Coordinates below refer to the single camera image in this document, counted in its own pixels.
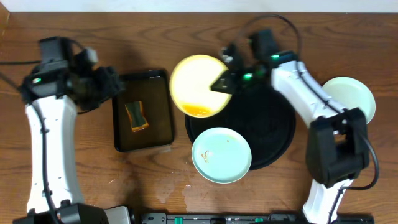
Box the green orange sponge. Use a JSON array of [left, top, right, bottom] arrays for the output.
[[124, 101, 149, 133]]

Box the yellow plate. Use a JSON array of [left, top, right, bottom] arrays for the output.
[[169, 55, 231, 118]]

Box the light blue plate bottom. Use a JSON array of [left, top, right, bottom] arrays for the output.
[[192, 127, 252, 184]]

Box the light blue plate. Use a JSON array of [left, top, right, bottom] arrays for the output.
[[322, 77, 376, 124], [192, 127, 252, 184]]

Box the light blue plate top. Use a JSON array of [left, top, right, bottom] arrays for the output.
[[322, 77, 376, 124]]

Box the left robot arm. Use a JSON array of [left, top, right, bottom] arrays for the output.
[[14, 37, 131, 223]]

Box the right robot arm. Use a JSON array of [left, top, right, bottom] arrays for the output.
[[211, 29, 380, 223]]

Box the round black tray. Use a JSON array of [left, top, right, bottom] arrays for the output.
[[185, 84, 296, 170]]

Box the black rectangular water tray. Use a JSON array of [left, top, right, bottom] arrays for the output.
[[112, 70, 175, 152]]

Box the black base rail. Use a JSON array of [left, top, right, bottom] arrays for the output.
[[141, 212, 376, 224]]

